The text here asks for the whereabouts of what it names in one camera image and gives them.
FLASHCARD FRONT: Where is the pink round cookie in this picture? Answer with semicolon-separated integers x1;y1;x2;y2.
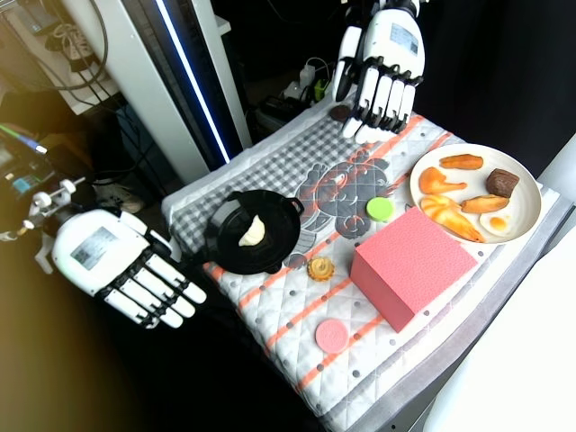
314;318;350;353

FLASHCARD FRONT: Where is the white shoe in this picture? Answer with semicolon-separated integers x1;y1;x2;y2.
96;179;146;213

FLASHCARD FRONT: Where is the white toy dumpling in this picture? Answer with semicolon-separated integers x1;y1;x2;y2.
237;214;267;248

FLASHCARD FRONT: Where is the orange toy shrimp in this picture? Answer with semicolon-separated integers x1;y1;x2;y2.
420;193;487;244

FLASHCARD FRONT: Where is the black frying pan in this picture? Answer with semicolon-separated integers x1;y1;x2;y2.
182;189;305;276

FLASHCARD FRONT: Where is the toy fried egg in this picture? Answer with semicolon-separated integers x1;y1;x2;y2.
479;210;514;236

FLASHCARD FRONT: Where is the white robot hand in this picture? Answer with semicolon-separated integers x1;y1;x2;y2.
50;208;208;330
331;0;427;145

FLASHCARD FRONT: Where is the brown toy steak piece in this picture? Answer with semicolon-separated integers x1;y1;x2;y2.
485;167;521;199

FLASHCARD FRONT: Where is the orange toy chicken drumstick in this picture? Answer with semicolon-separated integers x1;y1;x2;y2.
418;166;469;196

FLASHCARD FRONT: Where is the grey quilt with bear print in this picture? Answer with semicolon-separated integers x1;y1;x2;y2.
160;87;563;432

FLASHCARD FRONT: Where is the red foam cube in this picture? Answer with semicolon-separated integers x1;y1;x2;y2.
349;205;479;334

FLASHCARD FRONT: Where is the green round cookie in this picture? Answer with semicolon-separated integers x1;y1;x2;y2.
365;196;397;224

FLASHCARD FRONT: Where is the orange-brown toy food piece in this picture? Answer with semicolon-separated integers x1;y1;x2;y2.
438;153;485;171
460;193;510;214

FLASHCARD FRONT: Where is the white column with blue strip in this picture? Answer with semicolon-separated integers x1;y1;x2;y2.
60;0;253;181

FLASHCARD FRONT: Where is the black cable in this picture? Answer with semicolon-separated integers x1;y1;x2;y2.
58;0;109;91

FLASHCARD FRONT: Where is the yellow flower-shaped cookie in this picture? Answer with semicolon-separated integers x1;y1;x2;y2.
306;255;337;283

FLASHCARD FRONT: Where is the black power adapter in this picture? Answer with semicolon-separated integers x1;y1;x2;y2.
258;94;311;122

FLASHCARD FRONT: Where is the white power strip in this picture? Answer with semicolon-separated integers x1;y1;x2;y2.
282;67;338;103

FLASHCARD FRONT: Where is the cream round plate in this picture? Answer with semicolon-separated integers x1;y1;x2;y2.
409;142;543;245

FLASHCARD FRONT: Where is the white cord bundle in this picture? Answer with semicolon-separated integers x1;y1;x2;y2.
44;22;98;62

